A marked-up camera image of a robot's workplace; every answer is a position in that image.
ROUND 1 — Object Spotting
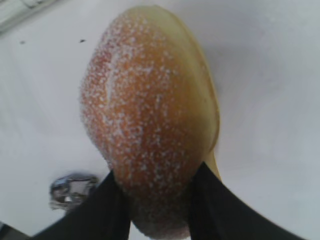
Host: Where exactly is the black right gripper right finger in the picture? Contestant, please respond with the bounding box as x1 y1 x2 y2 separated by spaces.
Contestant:
188 161 320 240

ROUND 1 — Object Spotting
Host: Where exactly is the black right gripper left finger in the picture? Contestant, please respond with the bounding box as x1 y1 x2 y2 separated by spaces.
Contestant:
32 171 131 240

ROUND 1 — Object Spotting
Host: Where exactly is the paper ball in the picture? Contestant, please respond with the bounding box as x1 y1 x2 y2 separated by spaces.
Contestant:
49 172 99 213

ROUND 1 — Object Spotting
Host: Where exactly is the sugared bread roll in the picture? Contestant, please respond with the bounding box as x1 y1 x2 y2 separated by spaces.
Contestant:
80 5 220 240

